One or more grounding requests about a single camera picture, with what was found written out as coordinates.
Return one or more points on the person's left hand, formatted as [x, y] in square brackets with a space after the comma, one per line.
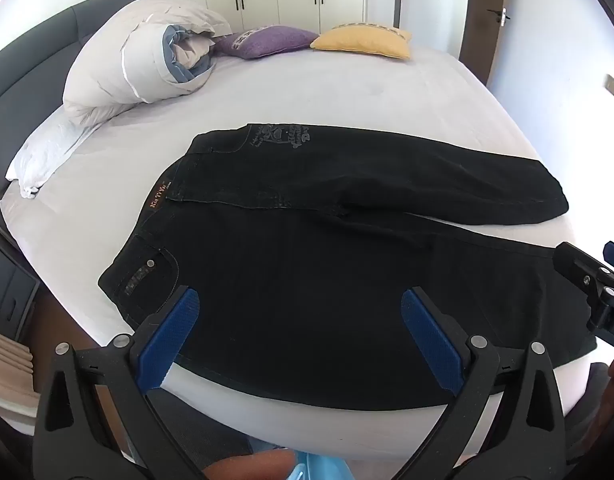
[247, 466]

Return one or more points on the yellow cushion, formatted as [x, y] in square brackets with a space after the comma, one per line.
[362, 42]

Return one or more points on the wall light switch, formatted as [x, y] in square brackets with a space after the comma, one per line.
[611, 84]

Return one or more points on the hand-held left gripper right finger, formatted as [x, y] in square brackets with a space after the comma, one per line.
[432, 336]

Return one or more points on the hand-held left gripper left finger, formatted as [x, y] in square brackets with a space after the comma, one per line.
[168, 336]

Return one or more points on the beige slatted rack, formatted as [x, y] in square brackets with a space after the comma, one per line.
[9, 375]

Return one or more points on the grey upholstered headboard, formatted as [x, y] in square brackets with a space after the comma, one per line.
[22, 70]

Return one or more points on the white pillow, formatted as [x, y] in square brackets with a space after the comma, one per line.
[42, 157]

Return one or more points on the black denim pants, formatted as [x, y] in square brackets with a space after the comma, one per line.
[312, 270]

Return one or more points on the dark nightstand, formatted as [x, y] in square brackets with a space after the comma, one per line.
[7, 285]

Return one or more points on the dark brown door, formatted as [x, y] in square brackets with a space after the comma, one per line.
[482, 45]

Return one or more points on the person's right forearm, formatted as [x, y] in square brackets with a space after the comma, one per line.
[599, 410]

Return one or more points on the light blue plastic object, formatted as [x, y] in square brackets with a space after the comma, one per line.
[322, 467]

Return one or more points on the white bed mattress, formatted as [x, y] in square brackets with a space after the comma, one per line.
[312, 95]

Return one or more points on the rolled white duvet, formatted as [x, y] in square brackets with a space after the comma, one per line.
[117, 60]

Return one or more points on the purple cushion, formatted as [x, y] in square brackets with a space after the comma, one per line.
[267, 40]

